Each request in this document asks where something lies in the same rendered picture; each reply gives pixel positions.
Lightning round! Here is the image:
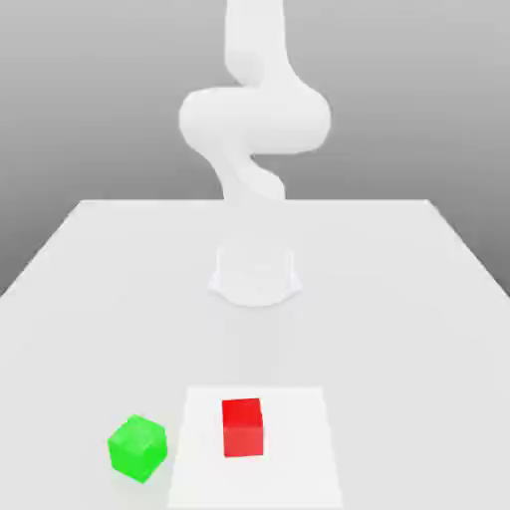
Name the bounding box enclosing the small red cube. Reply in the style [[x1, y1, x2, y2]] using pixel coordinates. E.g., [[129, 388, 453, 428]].
[[221, 396, 265, 459]]

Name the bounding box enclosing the small green cube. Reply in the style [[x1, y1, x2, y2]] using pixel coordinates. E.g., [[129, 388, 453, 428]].
[[107, 413, 168, 485]]

